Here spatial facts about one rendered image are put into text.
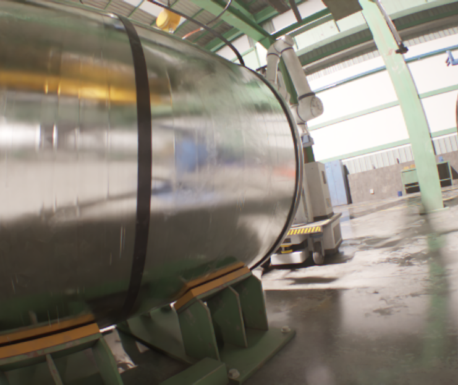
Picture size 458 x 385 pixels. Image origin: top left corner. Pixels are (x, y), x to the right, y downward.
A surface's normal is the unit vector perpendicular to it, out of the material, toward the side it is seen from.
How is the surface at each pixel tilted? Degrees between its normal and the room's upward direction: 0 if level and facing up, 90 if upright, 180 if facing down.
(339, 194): 90
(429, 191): 90
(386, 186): 90
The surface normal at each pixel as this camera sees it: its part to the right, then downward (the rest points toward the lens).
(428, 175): -0.65, 0.05
